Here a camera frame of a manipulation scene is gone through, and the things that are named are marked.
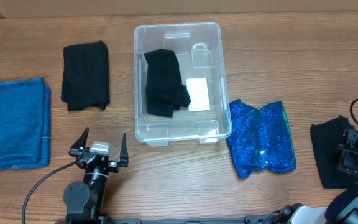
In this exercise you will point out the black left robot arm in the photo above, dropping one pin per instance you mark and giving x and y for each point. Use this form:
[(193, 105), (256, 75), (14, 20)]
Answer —
[(84, 199)]

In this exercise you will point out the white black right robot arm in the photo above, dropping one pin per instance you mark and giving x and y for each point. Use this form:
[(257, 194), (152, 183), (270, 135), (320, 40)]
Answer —
[(343, 209)]

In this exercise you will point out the clear plastic storage bin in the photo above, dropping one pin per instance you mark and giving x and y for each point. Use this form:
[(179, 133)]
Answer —
[(199, 50)]

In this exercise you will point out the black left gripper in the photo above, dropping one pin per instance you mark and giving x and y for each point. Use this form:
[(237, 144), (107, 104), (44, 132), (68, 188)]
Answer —
[(114, 167)]

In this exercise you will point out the folded blue denim jeans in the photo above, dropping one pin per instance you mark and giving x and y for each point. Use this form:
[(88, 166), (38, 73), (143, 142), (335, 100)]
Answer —
[(25, 124)]

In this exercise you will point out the blue sparkly cloth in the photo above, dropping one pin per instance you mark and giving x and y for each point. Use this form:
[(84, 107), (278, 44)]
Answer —
[(260, 139)]

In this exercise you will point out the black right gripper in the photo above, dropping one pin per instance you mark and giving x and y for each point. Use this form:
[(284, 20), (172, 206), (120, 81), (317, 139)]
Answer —
[(347, 155)]

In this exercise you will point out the white label in bin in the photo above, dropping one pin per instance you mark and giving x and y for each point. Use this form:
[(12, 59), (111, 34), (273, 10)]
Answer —
[(198, 92)]

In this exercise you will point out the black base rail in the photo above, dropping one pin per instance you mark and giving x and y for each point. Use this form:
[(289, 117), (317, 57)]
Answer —
[(248, 219)]

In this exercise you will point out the black cloth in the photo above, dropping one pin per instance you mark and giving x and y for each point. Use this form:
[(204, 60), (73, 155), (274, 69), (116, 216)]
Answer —
[(86, 76), (165, 91), (325, 139)]

